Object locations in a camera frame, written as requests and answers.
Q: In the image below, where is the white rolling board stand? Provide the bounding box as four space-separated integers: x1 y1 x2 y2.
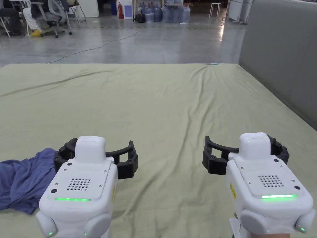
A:
227 0 249 25

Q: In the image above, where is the grey padded headboard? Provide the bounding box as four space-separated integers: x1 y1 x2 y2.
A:
238 0 317 132

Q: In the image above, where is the white water dispenser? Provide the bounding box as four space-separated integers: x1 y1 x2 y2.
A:
123 0 134 20

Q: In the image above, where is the bed with pale green sheet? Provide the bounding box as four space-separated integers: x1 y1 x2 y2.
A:
0 63 317 238

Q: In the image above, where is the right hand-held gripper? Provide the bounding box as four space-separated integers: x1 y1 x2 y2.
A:
202 132 316 238

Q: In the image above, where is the white cabinet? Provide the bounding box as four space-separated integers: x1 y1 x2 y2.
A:
74 0 100 18

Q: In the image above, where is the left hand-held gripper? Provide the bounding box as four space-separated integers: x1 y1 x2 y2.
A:
36 136 139 238

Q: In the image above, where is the group of water bottles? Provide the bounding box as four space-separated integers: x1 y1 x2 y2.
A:
137 2 191 24

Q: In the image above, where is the white stool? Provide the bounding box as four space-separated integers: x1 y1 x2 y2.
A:
209 2 221 18

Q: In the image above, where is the grey office chair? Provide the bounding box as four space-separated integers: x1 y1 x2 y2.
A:
31 0 73 39

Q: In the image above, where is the person's right hand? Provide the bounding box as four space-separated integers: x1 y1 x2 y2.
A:
250 232 291 238

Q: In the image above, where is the blue garment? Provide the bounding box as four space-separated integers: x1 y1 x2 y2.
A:
0 148 60 215

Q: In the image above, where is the thin floor cable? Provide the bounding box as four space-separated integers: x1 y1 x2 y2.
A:
46 27 143 64

